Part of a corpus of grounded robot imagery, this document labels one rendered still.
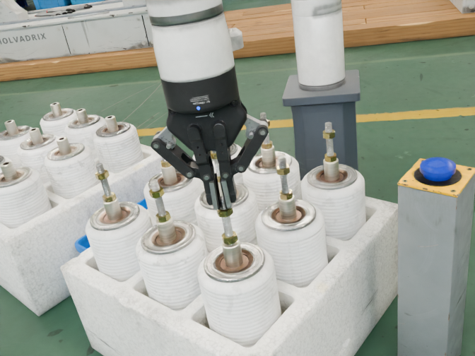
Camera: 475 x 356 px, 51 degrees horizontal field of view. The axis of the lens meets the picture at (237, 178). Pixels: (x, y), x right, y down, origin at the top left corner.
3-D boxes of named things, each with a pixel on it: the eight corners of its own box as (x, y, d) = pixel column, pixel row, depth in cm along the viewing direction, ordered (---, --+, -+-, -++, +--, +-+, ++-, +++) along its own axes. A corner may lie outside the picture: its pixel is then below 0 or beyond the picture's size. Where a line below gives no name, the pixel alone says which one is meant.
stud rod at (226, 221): (227, 250, 61) (216, 196, 57) (235, 247, 61) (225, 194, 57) (229, 254, 60) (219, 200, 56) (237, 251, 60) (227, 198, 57)
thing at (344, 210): (299, 278, 84) (288, 186, 76) (326, 247, 90) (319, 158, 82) (351, 297, 78) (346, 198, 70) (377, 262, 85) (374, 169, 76)
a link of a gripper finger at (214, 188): (216, 172, 56) (220, 200, 58) (210, 173, 56) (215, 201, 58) (215, 182, 54) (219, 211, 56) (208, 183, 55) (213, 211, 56)
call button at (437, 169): (426, 168, 63) (427, 153, 62) (459, 174, 60) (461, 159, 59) (413, 183, 60) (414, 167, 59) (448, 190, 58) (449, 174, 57)
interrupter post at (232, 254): (230, 256, 63) (226, 235, 61) (247, 260, 62) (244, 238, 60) (221, 268, 61) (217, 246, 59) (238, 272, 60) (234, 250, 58)
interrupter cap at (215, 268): (223, 241, 66) (222, 236, 66) (275, 251, 62) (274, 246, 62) (192, 277, 60) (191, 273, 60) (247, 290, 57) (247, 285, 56)
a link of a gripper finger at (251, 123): (235, 107, 50) (222, 123, 51) (271, 131, 51) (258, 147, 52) (235, 99, 52) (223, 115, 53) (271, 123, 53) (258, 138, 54)
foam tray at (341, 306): (232, 232, 112) (219, 160, 103) (401, 290, 88) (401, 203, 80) (91, 347, 87) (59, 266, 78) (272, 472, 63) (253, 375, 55)
